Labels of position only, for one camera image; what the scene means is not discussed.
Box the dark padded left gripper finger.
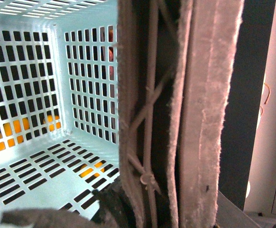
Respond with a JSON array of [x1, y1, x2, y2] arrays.
[[0, 182, 136, 228]]

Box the light blue plastic basket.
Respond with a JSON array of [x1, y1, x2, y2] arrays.
[[0, 0, 118, 220]]

